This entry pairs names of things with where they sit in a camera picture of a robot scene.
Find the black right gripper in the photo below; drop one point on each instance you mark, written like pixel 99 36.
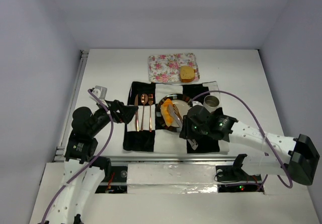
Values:
pixel 186 127

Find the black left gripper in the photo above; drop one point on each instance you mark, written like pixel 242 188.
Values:
pixel 116 110

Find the silver metal tongs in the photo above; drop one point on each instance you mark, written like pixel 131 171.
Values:
pixel 177 118

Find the orange croissant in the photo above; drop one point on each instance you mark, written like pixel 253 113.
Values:
pixel 164 111

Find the brown bread slice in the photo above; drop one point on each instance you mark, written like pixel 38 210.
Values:
pixel 187 74

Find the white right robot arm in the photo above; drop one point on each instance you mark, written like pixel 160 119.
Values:
pixel 294 157

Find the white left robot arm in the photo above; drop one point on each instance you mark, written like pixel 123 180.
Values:
pixel 84 170

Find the copper knife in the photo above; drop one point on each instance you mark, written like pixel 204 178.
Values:
pixel 136 114

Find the copper spoon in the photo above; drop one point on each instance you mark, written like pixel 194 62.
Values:
pixel 144 100

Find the copper fork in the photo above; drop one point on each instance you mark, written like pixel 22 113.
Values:
pixel 150 102

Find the black rimmed beige plate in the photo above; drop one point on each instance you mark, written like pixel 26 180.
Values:
pixel 181 102

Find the black white checkered cloth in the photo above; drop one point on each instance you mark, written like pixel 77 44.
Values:
pixel 164 141

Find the grey ceramic cup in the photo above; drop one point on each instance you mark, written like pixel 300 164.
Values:
pixel 211 103

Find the floral rectangular tray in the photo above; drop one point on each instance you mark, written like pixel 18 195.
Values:
pixel 165 68

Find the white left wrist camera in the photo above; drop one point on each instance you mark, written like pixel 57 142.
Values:
pixel 100 92

